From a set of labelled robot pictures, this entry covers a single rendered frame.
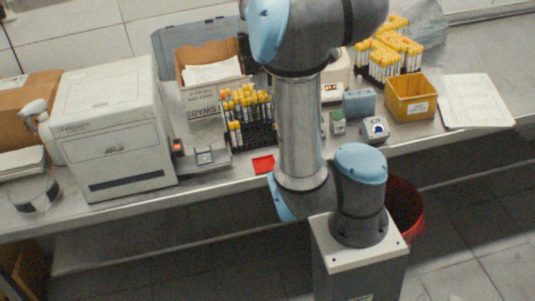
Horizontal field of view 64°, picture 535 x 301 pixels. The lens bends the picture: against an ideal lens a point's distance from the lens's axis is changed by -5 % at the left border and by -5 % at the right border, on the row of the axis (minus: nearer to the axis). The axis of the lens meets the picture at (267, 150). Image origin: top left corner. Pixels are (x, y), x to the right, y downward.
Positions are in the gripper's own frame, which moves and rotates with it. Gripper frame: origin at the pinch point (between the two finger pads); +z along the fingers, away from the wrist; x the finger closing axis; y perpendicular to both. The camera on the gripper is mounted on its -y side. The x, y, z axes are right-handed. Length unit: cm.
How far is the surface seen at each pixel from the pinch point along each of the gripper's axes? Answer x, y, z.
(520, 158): -15, -122, 78
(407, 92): -4, -48, 15
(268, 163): 12.4, 5.1, 17.3
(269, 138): 3.6, 2.5, 15.2
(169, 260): -30, 54, 105
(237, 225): -19, 18, 78
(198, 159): 7.7, 25.2, 13.5
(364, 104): 2.7, -29.1, 10.7
